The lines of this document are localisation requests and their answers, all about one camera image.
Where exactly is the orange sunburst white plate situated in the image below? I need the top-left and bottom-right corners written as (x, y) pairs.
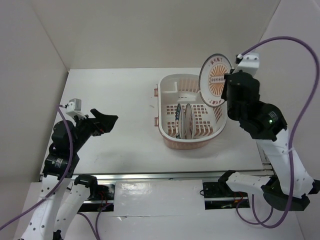
top-left (198, 53), bottom-right (232, 108)

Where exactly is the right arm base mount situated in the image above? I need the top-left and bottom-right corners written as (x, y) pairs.
top-left (199, 181), bottom-right (250, 210)

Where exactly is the red character white plate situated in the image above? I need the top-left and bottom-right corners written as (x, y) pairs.
top-left (184, 103), bottom-right (195, 140)

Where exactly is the aluminium side rail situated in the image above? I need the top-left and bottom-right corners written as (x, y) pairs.
top-left (257, 145), bottom-right (273, 170)

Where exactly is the white pink dish rack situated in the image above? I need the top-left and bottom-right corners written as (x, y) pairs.
top-left (154, 73), bottom-right (227, 150)

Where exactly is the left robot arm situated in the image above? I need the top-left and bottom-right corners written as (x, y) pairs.
top-left (21, 108), bottom-right (118, 240)

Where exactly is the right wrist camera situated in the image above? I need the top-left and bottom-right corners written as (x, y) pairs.
top-left (233, 52), bottom-right (260, 77)

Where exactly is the aluminium front rail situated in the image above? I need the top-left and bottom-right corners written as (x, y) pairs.
top-left (38, 168), bottom-right (276, 182)

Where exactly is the green rimmed white plate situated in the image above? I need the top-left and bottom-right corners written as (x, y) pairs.
top-left (175, 103), bottom-right (185, 139)

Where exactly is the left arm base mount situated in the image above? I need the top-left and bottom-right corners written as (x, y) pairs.
top-left (78, 183), bottom-right (115, 213)

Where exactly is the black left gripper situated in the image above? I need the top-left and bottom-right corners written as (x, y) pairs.
top-left (70, 107), bottom-right (118, 152)

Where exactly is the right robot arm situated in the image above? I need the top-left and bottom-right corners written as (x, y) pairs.
top-left (218, 71), bottom-right (319, 212)

